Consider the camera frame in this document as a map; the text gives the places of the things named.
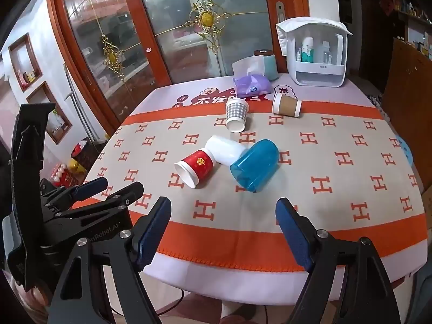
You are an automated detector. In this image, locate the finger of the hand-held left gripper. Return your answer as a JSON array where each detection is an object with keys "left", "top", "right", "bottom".
[
  {"left": 41, "top": 176, "right": 109, "bottom": 210},
  {"left": 52, "top": 181, "right": 145, "bottom": 223}
]

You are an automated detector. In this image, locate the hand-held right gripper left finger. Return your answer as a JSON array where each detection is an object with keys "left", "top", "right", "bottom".
[{"left": 47, "top": 196, "right": 173, "bottom": 324}]

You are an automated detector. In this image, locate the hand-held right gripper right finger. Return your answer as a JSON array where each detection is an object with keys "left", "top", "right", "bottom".
[{"left": 275, "top": 197, "right": 402, "bottom": 324}]

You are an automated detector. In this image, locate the red paper cup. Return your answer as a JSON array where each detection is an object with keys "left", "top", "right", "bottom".
[{"left": 174, "top": 148, "right": 217, "bottom": 189}]

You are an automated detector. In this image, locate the blue transparent plastic cup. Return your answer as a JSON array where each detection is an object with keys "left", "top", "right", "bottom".
[{"left": 230, "top": 139, "right": 280, "bottom": 193}]

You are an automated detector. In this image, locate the white plastic cup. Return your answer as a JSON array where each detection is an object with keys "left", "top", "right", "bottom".
[{"left": 205, "top": 135, "right": 245, "bottom": 166}]

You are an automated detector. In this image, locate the brown paper cup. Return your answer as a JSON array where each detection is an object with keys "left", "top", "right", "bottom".
[{"left": 272, "top": 93, "right": 302, "bottom": 119}]

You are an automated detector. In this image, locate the checked paper cup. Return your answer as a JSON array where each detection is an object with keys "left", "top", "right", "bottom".
[{"left": 225, "top": 98, "right": 249, "bottom": 133}]

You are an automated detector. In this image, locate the yellow bag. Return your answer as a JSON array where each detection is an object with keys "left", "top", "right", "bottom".
[{"left": 67, "top": 158, "right": 87, "bottom": 175}]

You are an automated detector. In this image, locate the red pack with white balls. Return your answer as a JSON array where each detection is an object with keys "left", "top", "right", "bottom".
[{"left": 50, "top": 163, "right": 77, "bottom": 187}]

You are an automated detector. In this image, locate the orange patterned tablecloth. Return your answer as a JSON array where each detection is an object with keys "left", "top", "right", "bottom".
[{"left": 79, "top": 74, "right": 426, "bottom": 306}]

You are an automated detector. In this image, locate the metal pole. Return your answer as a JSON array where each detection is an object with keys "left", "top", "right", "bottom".
[{"left": 63, "top": 63, "right": 96, "bottom": 142}]

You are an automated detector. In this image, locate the blue plastic stool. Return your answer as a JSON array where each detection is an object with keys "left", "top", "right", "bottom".
[{"left": 393, "top": 134, "right": 415, "bottom": 168}]

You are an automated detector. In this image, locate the purple wet wipes pack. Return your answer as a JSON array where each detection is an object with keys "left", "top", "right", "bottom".
[{"left": 233, "top": 73, "right": 273, "bottom": 98}]

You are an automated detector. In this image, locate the white storage case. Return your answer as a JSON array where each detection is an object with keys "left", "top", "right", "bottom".
[{"left": 276, "top": 17, "right": 353, "bottom": 86}]

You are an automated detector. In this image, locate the teal canister with brown lid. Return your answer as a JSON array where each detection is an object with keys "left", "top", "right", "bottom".
[{"left": 254, "top": 49, "right": 279, "bottom": 82}]

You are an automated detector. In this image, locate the brown wooden board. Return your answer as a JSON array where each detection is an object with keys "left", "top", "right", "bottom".
[{"left": 381, "top": 37, "right": 432, "bottom": 173}]

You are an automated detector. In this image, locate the white and teal bottle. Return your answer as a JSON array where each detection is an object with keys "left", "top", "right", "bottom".
[{"left": 301, "top": 37, "right": 315, "bottom": 64}]

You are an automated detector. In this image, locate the shelf with bottles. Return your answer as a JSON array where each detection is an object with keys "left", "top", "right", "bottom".
[{"left": 391, "top": 0, "right": 432, "bottom": 58}]

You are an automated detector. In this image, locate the wooden wall niche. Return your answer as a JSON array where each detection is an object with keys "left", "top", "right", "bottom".
[
  {"left": 8, "top": 34, "right": 43, "bottom": 92},
  {"left": 27, "top": 82, "right": 73, "bottom": 144}
]

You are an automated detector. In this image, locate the glass door with orange frame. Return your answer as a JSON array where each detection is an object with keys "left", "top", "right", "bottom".
[{"left": 47, "top": 0, "right": 310, "bottom": 132}]

